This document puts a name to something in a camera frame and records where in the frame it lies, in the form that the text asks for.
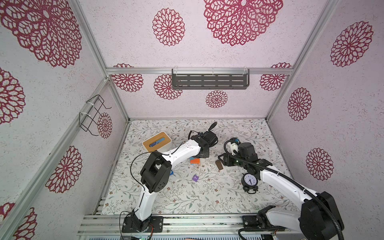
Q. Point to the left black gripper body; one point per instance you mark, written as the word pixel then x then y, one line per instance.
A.
pixel 206 155

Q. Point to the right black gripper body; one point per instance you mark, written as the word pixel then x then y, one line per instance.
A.
pixel 230 162

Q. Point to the red wooden block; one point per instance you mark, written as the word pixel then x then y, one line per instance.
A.
pixel 195 161

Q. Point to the dark brown plank block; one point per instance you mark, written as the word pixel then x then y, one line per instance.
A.
pixel 219 165

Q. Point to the purple letter Y cube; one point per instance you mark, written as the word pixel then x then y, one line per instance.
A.
pixel 195 178

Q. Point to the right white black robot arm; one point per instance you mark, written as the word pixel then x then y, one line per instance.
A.
pixel 317 217

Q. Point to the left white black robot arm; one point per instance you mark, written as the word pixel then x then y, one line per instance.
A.
pixel 155 175

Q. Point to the black alarm clock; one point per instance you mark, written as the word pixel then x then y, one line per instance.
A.
pixel 249 183

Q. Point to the white wooden-lid tissue box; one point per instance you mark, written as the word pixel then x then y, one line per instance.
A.
pixel 160 142

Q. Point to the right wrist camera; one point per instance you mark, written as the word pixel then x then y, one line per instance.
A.
pixel 232 146

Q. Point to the grey wall shelf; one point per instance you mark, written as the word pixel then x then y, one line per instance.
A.
pixel 213 81

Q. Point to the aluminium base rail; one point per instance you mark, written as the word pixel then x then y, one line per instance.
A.
pixel 189 224

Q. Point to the black wire wall rack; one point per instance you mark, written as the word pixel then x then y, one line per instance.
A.
pixel 96 121

